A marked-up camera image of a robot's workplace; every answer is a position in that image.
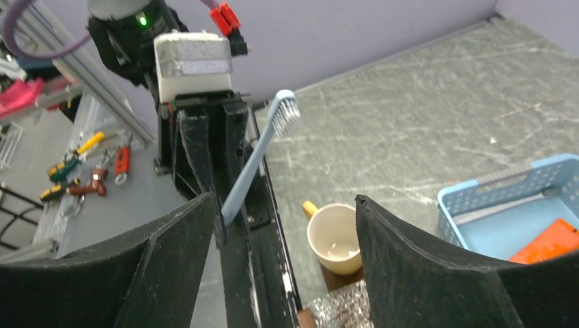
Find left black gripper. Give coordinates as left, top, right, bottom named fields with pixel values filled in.
left=156, top=90, right=253, bottom=199

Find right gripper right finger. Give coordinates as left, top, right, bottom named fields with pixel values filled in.
left=356, top=195, right=578, bottom=327

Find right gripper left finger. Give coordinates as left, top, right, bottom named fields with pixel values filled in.
left=1, top=193, right=216, bottom=327

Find clear holder with brown ends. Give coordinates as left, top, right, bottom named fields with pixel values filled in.
left=297, top=279, right=374, bottom=328

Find light blue toothbrush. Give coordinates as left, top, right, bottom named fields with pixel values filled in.
left=221, top=90, right=300, bottom=226

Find brown oval wooden tray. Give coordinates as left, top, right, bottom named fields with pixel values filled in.
left=319, top=264, right=365, bottom=292

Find yellow ceramic mug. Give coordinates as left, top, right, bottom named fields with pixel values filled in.
left=302, top=201, right=362, bottom=275

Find light blue plastic basket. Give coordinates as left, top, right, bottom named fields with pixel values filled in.
left=438, top=154, right=578, bottom=260

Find orange toothpaste tube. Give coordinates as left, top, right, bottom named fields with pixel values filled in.
left=509, top=218, right=578, bottom=264

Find hand tools on floor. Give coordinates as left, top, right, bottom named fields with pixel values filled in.
left=40, top=129, right=132, bottom=204

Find pink item on shelf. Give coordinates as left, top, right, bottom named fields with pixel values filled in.
left=1, top=79, right=45, bottom=118

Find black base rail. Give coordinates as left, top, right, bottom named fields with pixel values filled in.
left=212, top=112, right=302, bottom=327

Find aluminium frame rail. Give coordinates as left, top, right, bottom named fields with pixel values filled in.
left=17, top=1, right=157, bottom=144

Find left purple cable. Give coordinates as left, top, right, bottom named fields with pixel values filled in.
left=2, top=0, right=94, bottom=62

